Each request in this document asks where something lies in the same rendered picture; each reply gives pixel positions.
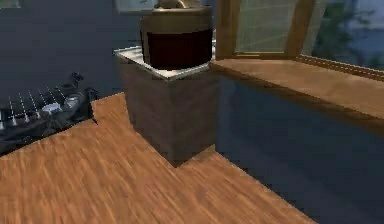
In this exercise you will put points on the pale framed wall picture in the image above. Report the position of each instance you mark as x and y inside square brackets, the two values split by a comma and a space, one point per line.
[9, 3]
[135, 5]

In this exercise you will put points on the brown and gold lamp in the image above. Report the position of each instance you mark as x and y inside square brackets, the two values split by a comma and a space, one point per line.
[178, 40]

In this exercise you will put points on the wooden framed window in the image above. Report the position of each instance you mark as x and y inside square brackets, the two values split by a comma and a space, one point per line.
[300, 30]

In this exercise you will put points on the brown wooden pedestal cabinet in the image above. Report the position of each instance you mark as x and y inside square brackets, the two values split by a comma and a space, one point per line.
[173, 113]

